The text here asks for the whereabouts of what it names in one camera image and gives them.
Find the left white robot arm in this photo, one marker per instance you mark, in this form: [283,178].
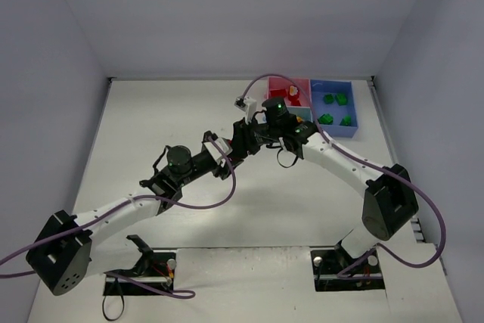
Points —
[72,247]

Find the pink container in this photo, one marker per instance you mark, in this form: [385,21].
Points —
[279,83]

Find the light blue container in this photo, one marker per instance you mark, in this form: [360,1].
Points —
[302,113]

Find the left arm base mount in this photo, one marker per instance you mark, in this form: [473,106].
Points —
[159,274]

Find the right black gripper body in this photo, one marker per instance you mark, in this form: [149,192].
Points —
[242,139]

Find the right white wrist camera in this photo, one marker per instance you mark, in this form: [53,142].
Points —
[248,105]

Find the red curved lego brick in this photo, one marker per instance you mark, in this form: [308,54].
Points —
[277,93]

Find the green square stack lego brick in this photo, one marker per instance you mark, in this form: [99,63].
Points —
[328,99]

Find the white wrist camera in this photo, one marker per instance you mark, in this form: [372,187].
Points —
[217,149]
[248,105]

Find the flower lego stack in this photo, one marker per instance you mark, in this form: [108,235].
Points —
[293,94]

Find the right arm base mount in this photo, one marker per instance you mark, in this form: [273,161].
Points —
[335,271]

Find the dark blue container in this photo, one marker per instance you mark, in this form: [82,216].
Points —
[319,88]

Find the green rounded stack lego brick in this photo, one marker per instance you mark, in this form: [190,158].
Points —
[341,99]

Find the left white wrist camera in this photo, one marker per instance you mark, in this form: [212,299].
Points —
[217,149]

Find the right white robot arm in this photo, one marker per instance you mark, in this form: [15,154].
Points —
[388,202]

